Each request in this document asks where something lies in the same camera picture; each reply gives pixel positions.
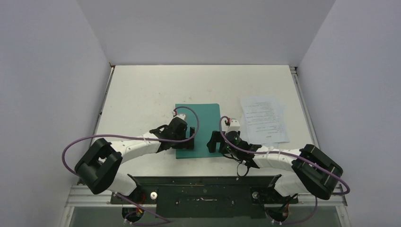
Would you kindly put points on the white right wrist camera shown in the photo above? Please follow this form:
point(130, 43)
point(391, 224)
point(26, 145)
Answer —
point(232, 125)

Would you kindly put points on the aluminium frame rail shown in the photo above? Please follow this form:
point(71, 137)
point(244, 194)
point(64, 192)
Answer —
point(141, 98)

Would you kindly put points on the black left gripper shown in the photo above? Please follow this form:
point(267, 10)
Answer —
point(188, 144)

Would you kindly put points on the teal plastic folder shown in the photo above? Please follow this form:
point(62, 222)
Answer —
point(209, 115)

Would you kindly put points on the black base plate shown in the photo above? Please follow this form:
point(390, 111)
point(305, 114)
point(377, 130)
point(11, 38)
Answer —
point(209, 197)

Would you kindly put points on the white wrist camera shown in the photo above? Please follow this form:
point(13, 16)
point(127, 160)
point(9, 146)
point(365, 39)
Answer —
point(180, 116)
point(232, 125)

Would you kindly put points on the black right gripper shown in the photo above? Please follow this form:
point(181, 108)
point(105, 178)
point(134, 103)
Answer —
point(220, 143)

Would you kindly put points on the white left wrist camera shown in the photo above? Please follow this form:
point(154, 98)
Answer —
point(180, 116)

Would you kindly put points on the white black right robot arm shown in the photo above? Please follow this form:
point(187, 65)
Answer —
point(307, 169)

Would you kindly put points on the white paper sheet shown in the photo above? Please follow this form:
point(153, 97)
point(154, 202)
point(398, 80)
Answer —
point(281, 109)
point(260, 121)

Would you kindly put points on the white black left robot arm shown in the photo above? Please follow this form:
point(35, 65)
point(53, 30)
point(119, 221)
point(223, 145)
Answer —
point(99, 166)

